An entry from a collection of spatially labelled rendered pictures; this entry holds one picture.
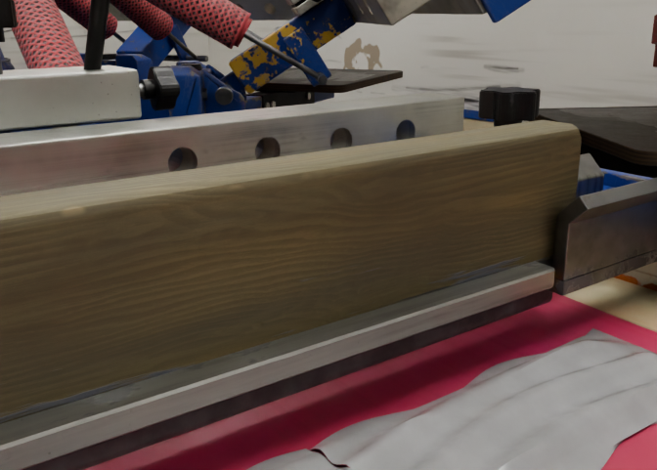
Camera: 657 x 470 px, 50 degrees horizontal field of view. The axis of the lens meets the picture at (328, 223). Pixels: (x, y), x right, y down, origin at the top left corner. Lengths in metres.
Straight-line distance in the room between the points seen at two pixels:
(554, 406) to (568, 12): 2.38
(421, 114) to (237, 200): 0.39
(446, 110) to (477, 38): 2.28
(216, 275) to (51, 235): 0.06
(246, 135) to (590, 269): 0.26
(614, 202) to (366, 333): 0.15
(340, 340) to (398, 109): 0.35
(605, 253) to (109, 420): 0.26
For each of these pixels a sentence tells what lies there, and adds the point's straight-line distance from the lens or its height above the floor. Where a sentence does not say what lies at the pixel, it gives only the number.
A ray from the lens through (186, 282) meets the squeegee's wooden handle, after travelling 0.25.
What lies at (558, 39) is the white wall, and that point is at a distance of 2.67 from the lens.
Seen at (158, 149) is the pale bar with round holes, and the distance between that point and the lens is 0.49.
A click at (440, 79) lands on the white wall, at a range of 3.06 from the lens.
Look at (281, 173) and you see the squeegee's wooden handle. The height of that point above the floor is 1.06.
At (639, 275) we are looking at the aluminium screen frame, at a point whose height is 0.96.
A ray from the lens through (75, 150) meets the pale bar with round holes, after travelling 0.47.
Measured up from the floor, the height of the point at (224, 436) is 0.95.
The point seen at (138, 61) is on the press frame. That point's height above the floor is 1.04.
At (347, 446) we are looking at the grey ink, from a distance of 0.28.
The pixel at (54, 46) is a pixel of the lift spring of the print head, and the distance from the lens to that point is 0.73.
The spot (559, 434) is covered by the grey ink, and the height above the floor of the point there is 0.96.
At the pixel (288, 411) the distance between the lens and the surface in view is 0.31.
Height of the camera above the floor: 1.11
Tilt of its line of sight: 17 degrees down
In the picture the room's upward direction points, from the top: 1 degrees counter-clockwise
